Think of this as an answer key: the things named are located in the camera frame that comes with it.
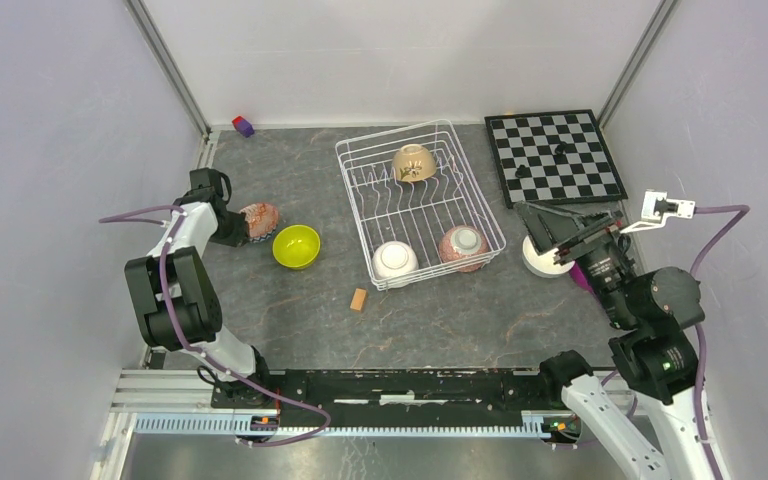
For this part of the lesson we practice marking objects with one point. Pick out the beige flower bowl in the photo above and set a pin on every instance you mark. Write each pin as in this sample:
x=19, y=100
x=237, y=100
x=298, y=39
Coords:
x=413, y=163

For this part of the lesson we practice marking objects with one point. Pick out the blue patterned bowl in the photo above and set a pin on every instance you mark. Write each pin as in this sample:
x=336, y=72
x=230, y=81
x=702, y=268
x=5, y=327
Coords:
x=262, y=220

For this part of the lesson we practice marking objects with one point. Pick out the purple scoop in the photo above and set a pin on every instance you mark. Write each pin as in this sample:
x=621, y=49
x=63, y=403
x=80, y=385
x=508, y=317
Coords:
x=580, y=279

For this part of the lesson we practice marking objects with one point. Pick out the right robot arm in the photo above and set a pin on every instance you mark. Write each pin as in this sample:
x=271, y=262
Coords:
x=653, y=356

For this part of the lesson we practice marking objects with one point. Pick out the white wire dish rack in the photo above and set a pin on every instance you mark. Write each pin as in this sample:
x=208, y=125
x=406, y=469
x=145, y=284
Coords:
x=417, y=213

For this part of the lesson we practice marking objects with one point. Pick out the purple red block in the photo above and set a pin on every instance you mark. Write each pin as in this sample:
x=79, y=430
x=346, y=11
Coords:
x=243, y=126

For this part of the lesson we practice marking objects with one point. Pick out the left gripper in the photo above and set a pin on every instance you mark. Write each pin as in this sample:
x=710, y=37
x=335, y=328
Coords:
x=240, y=233

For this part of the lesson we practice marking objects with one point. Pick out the yellow-green bowl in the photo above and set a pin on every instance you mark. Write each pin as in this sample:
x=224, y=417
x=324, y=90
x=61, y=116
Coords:
x=296, y=247

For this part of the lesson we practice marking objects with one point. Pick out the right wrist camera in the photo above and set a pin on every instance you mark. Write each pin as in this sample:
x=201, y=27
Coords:
x=656, y=209

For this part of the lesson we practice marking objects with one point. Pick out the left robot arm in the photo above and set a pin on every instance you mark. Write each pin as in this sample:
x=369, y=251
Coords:
x=175, y=303

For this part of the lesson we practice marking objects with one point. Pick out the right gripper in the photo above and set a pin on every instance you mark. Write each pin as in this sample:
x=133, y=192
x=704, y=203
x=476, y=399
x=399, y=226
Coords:
x=548, y=227

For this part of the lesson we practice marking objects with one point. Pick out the black grey chessboard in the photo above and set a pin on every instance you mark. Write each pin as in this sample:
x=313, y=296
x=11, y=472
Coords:
x=585, y=174

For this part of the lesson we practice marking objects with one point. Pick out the aluminium frame rails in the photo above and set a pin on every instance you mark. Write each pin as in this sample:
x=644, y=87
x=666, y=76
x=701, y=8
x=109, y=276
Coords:
x=178, y=402

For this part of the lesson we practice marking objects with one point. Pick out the black chess piece left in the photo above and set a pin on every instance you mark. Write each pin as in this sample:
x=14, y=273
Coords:
x=522, y=171

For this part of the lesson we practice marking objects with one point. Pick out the white ribbed bowl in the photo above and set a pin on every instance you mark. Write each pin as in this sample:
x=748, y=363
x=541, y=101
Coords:
x=543, y=265

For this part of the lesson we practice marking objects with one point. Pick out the wooden block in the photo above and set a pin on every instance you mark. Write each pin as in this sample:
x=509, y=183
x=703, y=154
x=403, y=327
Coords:
x=358, y=300

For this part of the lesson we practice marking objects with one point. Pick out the plain white bowl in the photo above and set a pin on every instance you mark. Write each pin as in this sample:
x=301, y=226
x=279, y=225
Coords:
x=392, y=262

